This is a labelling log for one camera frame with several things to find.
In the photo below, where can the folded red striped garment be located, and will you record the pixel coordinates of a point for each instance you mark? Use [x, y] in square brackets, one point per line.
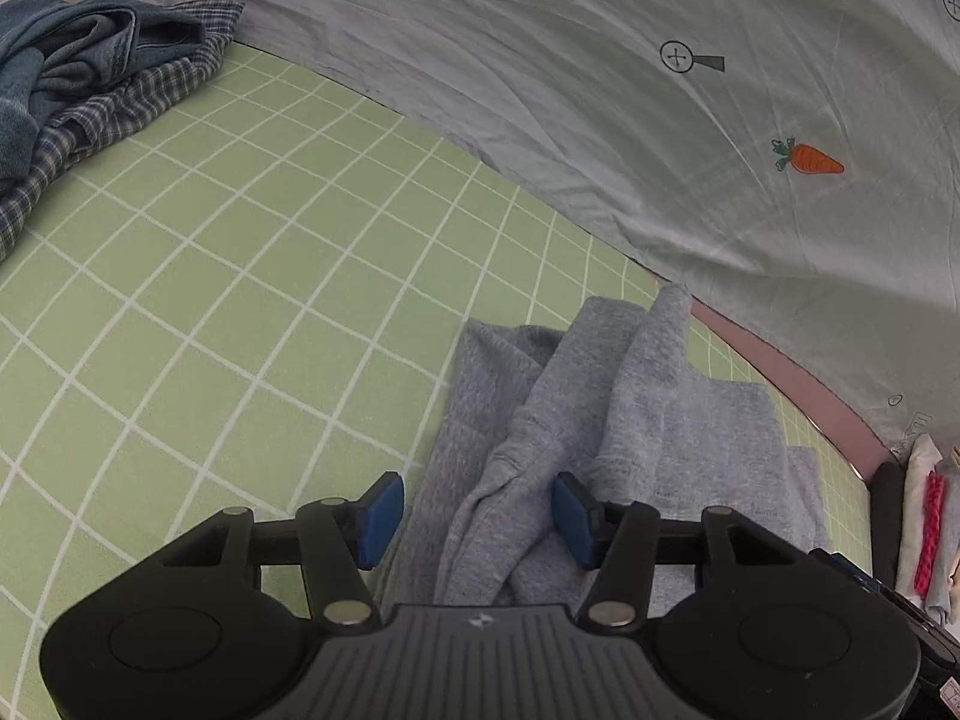
[932, 521]

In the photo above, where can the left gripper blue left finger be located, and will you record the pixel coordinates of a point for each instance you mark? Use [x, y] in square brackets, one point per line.
[377, 516]

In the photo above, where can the blue plaid shirt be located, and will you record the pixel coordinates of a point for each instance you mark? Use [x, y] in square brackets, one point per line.
[91, 125]

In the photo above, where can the grey hoodie sweatshirt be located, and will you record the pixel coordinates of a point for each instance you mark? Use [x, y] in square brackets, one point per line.
[613, 401]

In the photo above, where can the folded white garment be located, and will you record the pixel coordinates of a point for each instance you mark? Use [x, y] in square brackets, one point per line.
[924, 456]

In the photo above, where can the green grid cutting mat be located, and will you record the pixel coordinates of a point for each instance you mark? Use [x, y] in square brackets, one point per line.
[254, 301]

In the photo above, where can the blue denim jeans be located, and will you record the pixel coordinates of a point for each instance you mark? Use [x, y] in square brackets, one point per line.
[55, 54]

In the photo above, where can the light grey printed bedsheet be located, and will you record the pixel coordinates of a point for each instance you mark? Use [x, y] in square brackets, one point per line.
[795, 162]

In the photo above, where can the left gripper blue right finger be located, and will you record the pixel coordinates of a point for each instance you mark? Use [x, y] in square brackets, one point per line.
[579, 518]

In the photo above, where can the folded black garment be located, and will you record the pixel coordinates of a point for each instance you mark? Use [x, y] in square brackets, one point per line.
[887, 487]

